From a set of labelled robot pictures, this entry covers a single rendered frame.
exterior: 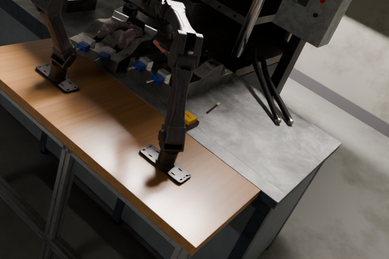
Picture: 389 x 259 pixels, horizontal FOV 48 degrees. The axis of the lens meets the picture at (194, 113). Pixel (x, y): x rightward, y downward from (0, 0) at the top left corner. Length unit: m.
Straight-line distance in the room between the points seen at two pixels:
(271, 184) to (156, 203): 0.50
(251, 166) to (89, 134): 0.63
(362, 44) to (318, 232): 2.17
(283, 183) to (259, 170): 0.10
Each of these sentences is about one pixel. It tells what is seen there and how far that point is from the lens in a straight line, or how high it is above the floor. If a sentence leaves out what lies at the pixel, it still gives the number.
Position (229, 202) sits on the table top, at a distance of 1.54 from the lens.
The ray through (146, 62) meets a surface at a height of 0.91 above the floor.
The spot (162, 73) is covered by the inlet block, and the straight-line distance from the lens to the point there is 1.87.
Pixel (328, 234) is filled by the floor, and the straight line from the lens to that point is 3.01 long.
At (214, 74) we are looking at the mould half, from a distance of 2.08.
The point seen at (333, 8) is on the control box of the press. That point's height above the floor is 1.29.
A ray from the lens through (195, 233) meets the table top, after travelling 1.38.
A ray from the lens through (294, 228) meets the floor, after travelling 2.88.
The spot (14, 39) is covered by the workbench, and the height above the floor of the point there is 0.56.
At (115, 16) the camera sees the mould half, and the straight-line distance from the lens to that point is 2.37.
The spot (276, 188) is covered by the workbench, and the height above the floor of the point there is 0.80.
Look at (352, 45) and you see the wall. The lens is 4.55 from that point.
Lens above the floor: 1.77
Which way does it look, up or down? 31 degrees down
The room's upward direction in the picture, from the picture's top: 22 degrees clockwise
